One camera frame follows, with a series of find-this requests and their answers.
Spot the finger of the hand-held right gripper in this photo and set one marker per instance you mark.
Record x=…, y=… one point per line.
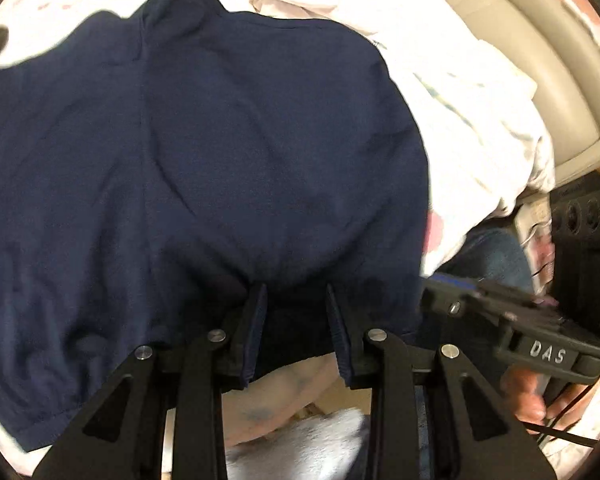
x=460, y=297

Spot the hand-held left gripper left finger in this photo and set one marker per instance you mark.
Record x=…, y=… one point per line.
x=254, y=330

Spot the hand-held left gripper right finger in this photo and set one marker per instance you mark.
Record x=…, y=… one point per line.
x=341, y=330

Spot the navy blue shirt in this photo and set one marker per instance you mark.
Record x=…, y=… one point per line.
x=205, y=170

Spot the person's right hand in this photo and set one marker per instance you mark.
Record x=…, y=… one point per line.
x=527, y=395

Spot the person's blue jeans leg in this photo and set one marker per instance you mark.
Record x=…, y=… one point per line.
x=495, y=255

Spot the light blue fluffy towel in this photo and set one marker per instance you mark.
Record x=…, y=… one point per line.
x=300, y=447

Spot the white crumpled duvet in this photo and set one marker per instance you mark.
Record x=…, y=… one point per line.
x=455, y=110

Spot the beige padded headboard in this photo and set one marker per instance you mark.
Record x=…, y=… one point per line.
x=545, y=60

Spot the floral white bed sheet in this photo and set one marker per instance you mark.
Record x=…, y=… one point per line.
x=70, y=0

